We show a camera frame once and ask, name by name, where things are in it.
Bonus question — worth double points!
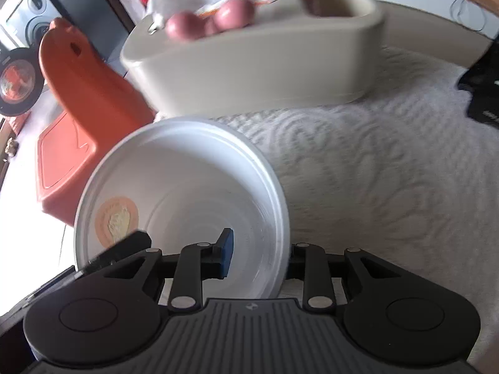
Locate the grey washing machine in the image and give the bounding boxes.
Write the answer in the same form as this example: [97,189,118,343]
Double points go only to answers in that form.
[0,0,60,49]

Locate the round washing machine door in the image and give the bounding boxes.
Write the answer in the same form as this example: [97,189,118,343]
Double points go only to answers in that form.
[0,48,42,117]

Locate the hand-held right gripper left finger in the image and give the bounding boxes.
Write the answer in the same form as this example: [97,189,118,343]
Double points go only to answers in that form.
[103,228,235,313]

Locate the black snack box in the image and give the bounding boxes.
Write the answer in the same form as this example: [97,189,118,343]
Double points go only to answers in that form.
[457,41,499,127]

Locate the white lace tablecloth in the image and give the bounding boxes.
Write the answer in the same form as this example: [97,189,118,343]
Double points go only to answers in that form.
[154,46,499,320]

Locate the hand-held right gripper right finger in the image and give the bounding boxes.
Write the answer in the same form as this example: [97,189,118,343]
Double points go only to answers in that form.
[286,242,394,313]

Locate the orange plastic chair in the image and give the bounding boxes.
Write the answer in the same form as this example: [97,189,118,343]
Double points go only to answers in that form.
[36,17,157,227]

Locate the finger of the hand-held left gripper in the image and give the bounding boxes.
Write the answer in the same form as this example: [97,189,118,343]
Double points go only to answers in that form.
[75,231,153,280]

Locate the white plastic bowl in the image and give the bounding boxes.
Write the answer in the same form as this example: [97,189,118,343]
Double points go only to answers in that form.
[74,116,290,308]

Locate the beige oval container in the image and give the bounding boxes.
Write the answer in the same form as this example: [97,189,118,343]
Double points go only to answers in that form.
[120,0,386,117]

